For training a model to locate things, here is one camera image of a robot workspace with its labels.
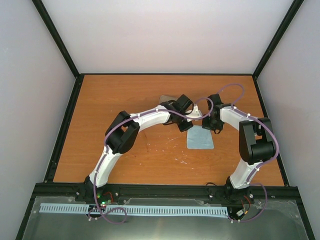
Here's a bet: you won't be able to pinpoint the brown plaid glasses case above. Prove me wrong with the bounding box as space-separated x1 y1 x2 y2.
159 95 178 104

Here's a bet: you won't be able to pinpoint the orange tinted sunglasses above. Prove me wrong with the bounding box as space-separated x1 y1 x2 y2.
143 131 150 152

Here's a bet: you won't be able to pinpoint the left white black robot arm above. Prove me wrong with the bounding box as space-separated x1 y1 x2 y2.
84 94 195 202

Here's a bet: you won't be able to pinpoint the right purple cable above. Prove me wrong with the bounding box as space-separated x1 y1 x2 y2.
217 83 280 223

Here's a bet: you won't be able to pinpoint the black aluminium frame rail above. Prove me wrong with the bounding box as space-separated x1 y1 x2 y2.
31 182 302 205

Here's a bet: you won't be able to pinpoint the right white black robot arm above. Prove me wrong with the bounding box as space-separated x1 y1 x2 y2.
202 94 279 202

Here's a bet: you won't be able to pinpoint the light blue slotted cable duct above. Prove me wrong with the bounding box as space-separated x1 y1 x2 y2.
38 203 228 218

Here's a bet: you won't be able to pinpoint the light blue cleaning cloth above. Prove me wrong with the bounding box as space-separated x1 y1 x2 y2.
186 125 214 150

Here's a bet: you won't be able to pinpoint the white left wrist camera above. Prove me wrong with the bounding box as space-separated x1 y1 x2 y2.
185 104 203 122

